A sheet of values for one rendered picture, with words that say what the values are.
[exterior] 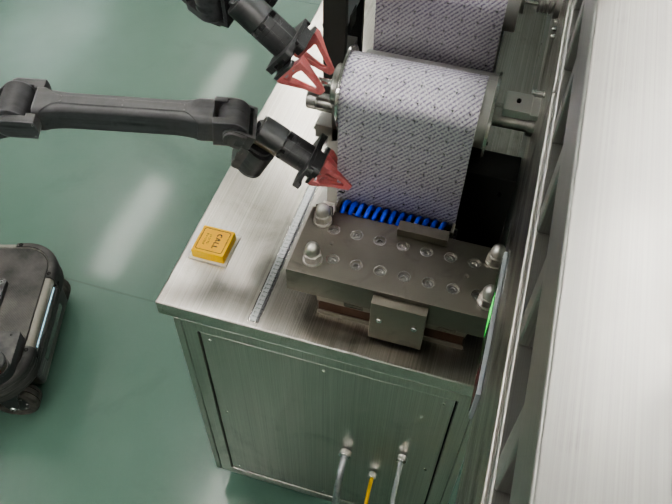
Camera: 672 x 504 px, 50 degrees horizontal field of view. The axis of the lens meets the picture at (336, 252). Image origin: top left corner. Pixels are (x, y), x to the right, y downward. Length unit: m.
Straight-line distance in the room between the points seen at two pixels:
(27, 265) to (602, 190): 2.09
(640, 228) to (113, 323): 2.15
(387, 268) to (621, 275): 0.80
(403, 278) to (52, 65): 2.62
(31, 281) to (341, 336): 1.30
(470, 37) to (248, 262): 0.61
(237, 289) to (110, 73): 2.21
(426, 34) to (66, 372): 1.62
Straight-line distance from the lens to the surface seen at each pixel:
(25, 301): 2.40
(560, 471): 0.47
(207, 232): 1.51
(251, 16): 1.25
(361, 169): 1.35
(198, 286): 1.46
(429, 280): 1.31
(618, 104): 0.70
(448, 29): 1.41
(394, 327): 1.32
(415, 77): 1.24
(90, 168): 3.08
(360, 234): 1.36
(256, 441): 1.88
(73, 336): 2.58
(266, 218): 1.56
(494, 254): 1.32
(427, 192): 1.35
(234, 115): 1.32
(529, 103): 1.26
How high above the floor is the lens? 2.07
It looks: 51 degrees down
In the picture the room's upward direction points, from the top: 1 degrees clockwise
